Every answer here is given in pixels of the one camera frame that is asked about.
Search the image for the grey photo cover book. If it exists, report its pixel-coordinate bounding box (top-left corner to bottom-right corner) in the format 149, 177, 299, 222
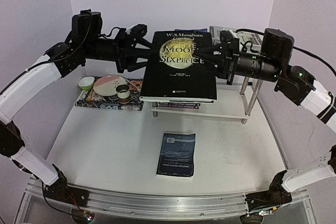
209, 26, 263, 50

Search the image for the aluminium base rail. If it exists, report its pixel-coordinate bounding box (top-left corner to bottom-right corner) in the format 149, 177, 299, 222
25, 176, 309, 217

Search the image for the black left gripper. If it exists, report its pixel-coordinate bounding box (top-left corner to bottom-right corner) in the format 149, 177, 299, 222
83, 26, 162, 72

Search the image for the dark blue paperback book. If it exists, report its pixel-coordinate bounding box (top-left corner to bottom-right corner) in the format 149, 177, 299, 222
156, 133, 196, 180

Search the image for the black notebook with barcode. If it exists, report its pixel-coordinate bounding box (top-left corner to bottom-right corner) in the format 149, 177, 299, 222
140, 31, 217, 103

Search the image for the glass cup with brown band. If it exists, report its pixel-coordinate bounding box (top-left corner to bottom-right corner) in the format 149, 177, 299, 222
116, 84, 130, 104

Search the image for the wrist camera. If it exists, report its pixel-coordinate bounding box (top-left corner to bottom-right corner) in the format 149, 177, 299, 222
228, 29, 253, 43
126, 24, 148, 39

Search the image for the green bowl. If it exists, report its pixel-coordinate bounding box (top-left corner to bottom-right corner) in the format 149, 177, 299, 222
78, 77, 95, 91

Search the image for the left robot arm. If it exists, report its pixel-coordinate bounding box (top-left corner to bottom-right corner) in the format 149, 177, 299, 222
1, 9, 155, 207

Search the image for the blue orange paperback book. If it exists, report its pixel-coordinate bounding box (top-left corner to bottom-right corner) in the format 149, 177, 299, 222
174, 28, 208, 33

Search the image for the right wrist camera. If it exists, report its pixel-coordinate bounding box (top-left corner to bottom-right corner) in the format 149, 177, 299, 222
228, 29, 253, 43

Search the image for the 52-Storey Treehouse book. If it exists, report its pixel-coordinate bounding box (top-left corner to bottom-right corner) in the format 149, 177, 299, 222
158, 102, 201, 109

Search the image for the patterned placemat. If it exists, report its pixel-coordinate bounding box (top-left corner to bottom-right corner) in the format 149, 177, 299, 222
74, 79, 144, 111

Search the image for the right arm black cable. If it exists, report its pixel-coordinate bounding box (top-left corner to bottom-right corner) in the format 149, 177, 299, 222
235, 27, 336, 78

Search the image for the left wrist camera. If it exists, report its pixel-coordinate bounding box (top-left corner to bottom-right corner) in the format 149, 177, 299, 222
126, 24, 148, 39

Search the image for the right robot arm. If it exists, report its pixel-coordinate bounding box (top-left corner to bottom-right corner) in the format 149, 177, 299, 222
194, 28, 335, 216

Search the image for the white two-tier shelf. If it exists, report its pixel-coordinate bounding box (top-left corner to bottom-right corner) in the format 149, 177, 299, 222
150, 77, 263, 125

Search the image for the white pink plate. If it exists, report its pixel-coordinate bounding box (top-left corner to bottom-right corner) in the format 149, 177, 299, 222
93, 75, 127, 97

